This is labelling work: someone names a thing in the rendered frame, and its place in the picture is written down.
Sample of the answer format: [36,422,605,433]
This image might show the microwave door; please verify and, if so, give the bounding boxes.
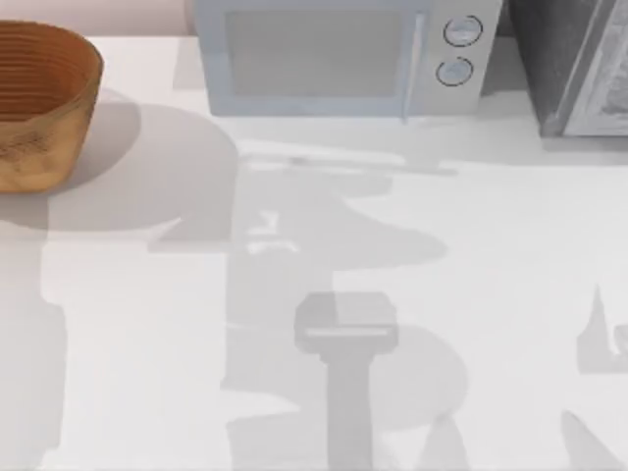
[190,0,427,119]

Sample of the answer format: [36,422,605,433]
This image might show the microwave knob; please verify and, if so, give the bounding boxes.
[442,14,485,48]
[435,55,475,88]

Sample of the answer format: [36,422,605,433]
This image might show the pale microwave oven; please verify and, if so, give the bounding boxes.
[189,0,504,124]

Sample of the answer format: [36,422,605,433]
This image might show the wooden basket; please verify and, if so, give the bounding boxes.
[0,20,105,194]

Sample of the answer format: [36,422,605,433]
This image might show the grey cabinet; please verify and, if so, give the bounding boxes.
[506,0,628,139]

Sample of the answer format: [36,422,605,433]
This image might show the microwave door handle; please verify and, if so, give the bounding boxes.
[400,12,426,125]

